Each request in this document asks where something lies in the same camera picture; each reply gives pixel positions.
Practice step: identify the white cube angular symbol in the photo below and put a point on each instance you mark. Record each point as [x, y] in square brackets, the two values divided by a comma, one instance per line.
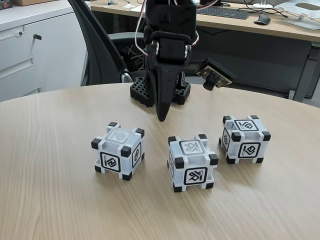
[195, 175]

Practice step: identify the white cube overlapping squares symbol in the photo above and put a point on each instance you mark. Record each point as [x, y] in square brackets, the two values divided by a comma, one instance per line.
[250, 151]

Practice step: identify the white paper sheet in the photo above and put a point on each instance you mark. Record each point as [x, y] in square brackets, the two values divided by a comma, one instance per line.
[142, 8]

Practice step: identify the dark computer keyboard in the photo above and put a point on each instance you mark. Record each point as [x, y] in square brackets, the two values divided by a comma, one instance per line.
[222, 13]

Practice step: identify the black mesh office chair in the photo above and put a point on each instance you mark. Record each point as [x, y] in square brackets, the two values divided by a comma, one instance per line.
[100, 45]

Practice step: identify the white cube lightning symbol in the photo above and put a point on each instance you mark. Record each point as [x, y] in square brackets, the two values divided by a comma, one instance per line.
[110, 162]

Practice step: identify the dark computer mouse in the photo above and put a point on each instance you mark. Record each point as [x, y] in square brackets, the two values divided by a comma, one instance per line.
[262, 19]

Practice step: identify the white round stand base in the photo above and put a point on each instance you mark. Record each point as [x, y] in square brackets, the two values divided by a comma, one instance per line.
[262, 5]

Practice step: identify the white drawer cabinet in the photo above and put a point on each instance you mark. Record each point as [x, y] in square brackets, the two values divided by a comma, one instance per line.
[50, 62]

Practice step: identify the black cabinet key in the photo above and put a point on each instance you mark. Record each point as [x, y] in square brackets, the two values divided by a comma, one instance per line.
[37, 37]

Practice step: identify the silver laptop stand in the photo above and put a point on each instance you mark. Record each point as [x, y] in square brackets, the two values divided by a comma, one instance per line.
[305, 17]

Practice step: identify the round cabinet lock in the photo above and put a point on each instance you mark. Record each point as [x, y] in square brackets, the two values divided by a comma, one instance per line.
[20, 33]

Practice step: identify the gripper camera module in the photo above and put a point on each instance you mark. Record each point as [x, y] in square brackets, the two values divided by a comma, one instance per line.
[215, 78]

